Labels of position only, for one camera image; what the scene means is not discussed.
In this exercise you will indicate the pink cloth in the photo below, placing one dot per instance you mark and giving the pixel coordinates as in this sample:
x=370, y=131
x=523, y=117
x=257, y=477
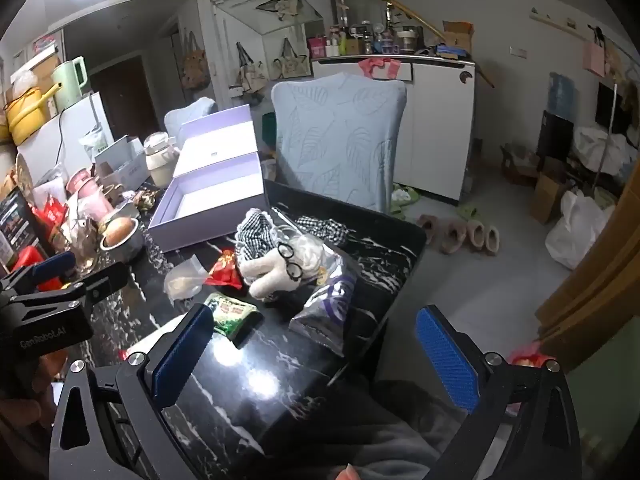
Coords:
x=380, y=67

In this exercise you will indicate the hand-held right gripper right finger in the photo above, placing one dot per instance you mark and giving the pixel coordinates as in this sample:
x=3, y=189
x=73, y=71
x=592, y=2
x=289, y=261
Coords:
x=445, y=360

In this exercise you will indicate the pink fluffy slipper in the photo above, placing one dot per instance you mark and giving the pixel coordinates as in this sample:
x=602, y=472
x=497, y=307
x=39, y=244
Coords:
x=476, y=235
x=428, y=223
x=452, y=237
x=492, y=241

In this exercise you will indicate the pale green kettle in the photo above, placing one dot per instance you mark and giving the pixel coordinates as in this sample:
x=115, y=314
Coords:
x=67, y=82

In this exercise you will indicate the white plastic bag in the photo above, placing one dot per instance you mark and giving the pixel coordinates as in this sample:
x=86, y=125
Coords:
x=575, y=232

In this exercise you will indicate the lavender gift box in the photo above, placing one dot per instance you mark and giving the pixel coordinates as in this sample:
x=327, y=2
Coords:
x=200, y=200

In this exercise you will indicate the brown tote bag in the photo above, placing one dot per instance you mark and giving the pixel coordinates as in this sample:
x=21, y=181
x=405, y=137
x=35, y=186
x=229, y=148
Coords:
x=195, y=65

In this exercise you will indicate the person's left hand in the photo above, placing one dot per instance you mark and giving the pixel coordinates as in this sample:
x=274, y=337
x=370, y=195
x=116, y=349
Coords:
x=20, y=415

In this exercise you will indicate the small clear bag beige contents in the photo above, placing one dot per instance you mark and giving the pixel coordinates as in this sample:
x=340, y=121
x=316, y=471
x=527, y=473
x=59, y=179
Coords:
x=184, y=280

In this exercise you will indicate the black television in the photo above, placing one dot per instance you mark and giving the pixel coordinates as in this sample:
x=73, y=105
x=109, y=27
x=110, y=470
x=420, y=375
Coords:
x=612, y=110

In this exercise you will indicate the red snack packet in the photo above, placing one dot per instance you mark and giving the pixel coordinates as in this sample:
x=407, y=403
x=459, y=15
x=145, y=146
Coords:
x=225, y=266

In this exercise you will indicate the black printed box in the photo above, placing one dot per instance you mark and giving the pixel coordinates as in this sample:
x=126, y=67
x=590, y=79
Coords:
x=15, y=225

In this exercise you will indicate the open cardboard box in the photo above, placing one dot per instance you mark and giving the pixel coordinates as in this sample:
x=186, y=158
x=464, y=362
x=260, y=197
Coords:
x=457, y=37

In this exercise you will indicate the white refrigerator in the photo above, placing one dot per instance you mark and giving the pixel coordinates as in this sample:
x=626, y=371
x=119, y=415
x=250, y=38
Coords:
x=60, y=135

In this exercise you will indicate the tall cardboard box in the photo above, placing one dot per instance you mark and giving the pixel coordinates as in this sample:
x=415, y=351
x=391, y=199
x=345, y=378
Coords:
x=44, y=72

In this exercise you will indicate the pink cup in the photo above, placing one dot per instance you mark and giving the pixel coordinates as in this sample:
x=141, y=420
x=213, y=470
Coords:
x=89, y=195

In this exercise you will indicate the green slipper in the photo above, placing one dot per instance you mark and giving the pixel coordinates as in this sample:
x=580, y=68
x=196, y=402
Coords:
x=468, y=211
x=404, y=199

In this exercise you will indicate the white cloth bundle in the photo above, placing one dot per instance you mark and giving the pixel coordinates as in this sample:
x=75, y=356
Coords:
x=600, y=150

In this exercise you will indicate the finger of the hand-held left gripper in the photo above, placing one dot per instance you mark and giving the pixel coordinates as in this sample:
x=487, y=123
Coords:
x=102, y=280
x=52, y=265

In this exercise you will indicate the green white pouch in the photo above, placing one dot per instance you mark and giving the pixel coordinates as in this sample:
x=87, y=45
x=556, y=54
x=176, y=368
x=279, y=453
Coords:
x=96, y=141

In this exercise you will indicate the beige tote bag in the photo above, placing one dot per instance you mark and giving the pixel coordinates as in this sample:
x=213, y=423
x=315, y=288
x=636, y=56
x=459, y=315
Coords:
x=250, y=77
x=287, y=65

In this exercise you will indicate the brown cardboard box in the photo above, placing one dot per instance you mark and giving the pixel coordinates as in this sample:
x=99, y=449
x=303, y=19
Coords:
x=547, y=197
x=517, y=165

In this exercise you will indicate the yellow pot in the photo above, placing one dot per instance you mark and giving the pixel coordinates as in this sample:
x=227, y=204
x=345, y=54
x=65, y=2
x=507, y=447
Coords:
x=27, y=115

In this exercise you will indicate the red snack bag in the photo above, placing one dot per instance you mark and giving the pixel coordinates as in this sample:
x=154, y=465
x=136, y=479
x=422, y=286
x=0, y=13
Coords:
x=50, y=215

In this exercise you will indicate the red pink package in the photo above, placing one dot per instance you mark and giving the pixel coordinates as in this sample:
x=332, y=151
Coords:
x=525, y=359

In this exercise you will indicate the black white checkered cloth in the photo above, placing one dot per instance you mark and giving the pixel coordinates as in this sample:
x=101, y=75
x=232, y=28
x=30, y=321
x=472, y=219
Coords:
x=325, y=229

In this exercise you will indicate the white cabinet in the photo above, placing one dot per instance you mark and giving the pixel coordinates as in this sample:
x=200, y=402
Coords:
x=440, y=125

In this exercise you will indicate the pink paper bag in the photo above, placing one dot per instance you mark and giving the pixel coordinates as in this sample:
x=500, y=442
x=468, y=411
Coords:
x=594, y=59

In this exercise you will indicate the blue water jug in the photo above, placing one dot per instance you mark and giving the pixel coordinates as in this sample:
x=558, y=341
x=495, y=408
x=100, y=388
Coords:
x=559, y=95

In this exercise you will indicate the gold brown wrapped snack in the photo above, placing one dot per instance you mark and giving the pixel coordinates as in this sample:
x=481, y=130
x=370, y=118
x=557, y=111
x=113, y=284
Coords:
x=146, y=200

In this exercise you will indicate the dark brown door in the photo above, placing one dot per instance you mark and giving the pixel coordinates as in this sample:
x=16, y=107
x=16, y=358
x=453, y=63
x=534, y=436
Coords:
x=122, y=95

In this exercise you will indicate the white jar appliance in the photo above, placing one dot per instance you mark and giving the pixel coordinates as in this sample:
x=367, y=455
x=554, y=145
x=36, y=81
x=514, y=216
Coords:
x=160, y=162

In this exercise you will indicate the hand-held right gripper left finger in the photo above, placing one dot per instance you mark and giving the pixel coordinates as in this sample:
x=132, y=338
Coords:
x=182, y=357

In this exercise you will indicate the white box of small bottles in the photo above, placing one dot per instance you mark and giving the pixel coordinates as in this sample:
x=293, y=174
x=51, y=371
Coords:
x=120, y=165

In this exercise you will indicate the white plush doll checkered dress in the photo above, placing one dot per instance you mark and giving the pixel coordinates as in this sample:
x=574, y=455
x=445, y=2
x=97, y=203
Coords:
x=272, y=272

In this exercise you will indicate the metal bowl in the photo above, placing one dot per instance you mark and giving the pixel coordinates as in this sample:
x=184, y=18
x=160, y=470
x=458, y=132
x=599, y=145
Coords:
x=125, y=247

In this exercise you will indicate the green snack packet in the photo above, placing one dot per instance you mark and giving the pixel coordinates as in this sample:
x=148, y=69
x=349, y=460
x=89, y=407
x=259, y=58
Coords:
x=232, y=312

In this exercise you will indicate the light blue covered chair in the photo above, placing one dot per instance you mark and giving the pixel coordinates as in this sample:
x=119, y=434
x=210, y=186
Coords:
x=192, y=115
x=335, y=135

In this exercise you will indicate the large brown board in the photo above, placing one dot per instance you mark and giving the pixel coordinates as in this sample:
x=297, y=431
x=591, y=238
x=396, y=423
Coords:
x=595, y=280

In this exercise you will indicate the crumpled clear plastic bag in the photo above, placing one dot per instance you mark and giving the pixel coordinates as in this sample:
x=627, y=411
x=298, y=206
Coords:
x=22, y=81

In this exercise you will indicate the silver purple snack packet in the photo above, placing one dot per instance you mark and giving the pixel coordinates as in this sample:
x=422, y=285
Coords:
x=325, y=312

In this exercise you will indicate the black water dispenser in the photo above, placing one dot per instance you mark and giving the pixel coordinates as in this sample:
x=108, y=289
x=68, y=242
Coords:
x=554, y=135

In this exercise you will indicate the wooden handrail pole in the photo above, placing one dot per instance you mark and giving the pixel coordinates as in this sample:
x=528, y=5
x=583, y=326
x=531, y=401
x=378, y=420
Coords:
x=415, y=15

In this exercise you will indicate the row of bottles and jars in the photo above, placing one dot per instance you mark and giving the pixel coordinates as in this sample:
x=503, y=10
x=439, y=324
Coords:
x=365, y=40

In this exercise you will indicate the white wall rail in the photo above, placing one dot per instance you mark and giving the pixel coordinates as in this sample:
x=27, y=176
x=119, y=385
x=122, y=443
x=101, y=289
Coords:
x=555, y=22

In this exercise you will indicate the woven basket plate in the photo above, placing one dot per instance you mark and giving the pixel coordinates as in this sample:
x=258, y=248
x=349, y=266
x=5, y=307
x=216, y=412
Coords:
x=22, y=175

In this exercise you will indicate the glass cup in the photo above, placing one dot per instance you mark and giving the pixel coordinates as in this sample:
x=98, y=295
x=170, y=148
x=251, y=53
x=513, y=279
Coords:
x=82, y=242

